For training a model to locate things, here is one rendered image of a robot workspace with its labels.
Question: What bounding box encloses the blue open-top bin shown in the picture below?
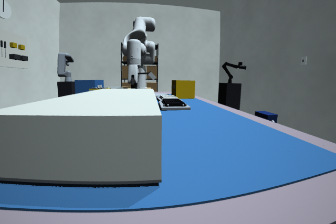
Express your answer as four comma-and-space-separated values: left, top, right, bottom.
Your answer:
75, 80, 104, 94

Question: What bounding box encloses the yellow open-top bin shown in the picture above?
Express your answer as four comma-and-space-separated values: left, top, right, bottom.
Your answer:
172, 80, 195, 99

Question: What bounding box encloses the blue bench mat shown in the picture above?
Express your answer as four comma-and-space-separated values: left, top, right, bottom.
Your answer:
0, 98, 336, 212

